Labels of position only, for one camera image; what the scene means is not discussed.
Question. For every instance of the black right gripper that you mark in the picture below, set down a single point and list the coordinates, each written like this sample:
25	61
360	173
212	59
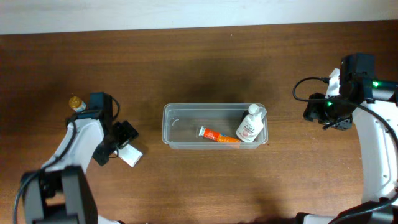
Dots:
313	110

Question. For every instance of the small jar gold lid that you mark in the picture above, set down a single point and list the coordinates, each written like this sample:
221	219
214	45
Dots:
77	104

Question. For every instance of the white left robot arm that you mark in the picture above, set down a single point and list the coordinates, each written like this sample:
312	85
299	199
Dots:
59	192

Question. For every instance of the orange tube white cap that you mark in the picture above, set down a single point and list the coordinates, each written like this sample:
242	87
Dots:
215	136

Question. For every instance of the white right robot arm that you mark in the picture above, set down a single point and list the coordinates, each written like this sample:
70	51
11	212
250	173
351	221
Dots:
356	97

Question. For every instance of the clear plastic container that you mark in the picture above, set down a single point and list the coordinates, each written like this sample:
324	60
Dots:
182	122

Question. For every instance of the white lotion pump bottle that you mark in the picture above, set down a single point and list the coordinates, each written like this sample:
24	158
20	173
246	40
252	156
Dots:
252	125

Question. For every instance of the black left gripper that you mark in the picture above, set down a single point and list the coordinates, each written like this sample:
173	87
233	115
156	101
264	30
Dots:
129	132

